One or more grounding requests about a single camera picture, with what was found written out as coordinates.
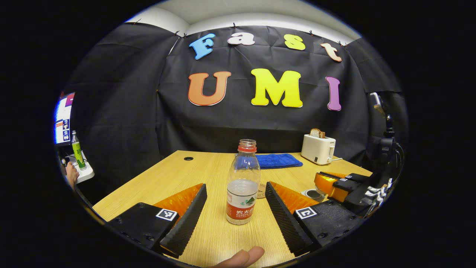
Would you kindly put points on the white ceramic teacup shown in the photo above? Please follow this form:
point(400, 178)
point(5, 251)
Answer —
point(305, 193)

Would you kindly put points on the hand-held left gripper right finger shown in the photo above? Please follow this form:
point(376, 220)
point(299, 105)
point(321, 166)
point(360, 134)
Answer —
point(284, 223)

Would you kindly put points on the white side shelf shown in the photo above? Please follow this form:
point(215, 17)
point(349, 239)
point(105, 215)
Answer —
point(87, 175)

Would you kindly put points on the white toaster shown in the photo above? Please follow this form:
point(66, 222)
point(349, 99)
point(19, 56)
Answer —
point(316, 149)

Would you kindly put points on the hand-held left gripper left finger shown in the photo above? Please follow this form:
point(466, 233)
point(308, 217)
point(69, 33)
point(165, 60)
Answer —
point(186, 223)

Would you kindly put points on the clear plastic water bottle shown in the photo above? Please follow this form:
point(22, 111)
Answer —
point(242, 193)

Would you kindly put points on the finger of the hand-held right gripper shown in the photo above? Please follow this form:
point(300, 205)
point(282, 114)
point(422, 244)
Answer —
point(327, 186)
point(357, 178)

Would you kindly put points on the round coaster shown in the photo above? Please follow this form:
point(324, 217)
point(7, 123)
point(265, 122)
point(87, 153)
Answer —
point(262, 190)

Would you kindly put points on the bread slice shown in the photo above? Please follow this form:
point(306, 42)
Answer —
point(317, 133)

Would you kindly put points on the green drink bottle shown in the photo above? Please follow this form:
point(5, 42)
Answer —
point(78, 152)

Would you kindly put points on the blue folded towel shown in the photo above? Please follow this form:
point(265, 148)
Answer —
point(279, 160)

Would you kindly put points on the computer monitor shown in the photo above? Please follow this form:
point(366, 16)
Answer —
point(63, 119)

